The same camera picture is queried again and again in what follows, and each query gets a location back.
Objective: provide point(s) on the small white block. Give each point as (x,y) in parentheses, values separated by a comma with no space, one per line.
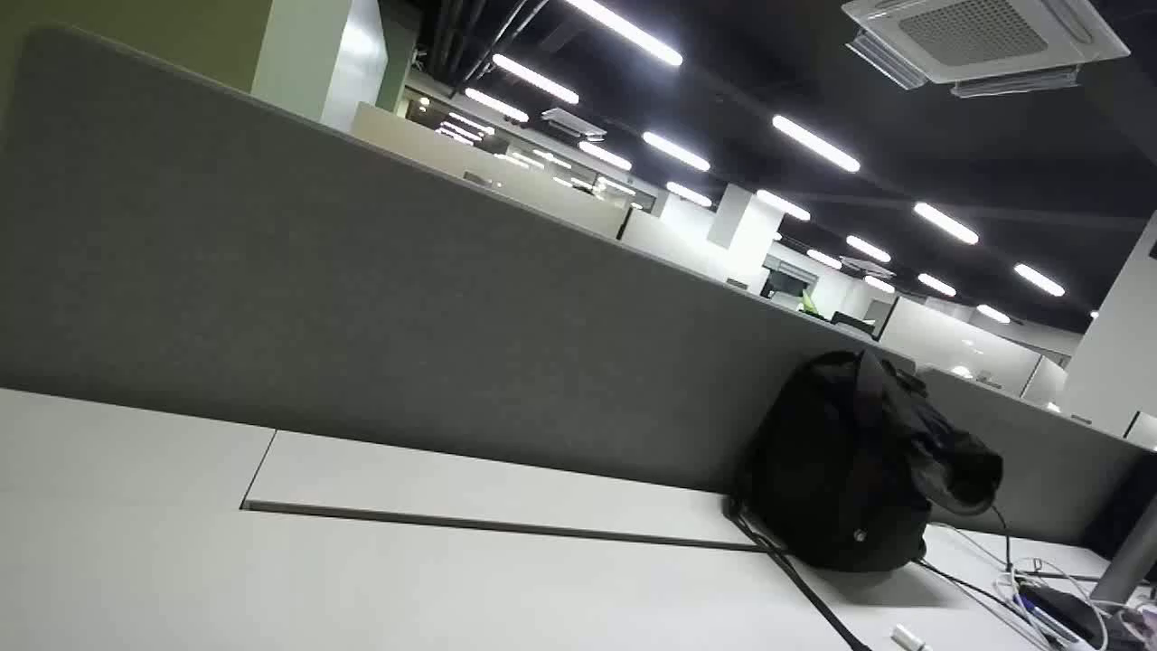
(910,638)

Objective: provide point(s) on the white ceiling air conditioner cassette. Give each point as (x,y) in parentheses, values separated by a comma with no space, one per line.
(981,37)

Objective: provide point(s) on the dark background monitor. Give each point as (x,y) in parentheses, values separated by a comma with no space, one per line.
(785,282)

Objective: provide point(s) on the black backpack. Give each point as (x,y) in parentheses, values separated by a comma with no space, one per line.
(833,471)

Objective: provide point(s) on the grey fabric desk divider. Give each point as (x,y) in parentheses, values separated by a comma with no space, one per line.
(363,300)

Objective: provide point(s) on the long ceiling light strip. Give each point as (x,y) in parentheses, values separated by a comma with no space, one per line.
(868,247)
(991,313)
(676,149)
(626,30)
(945,222)
(498,106)
(1040,278)
(939,282)
(537,79)
(604,157)
(687,191)
(815,142)
(781,202)
(880,282)
(825,259)

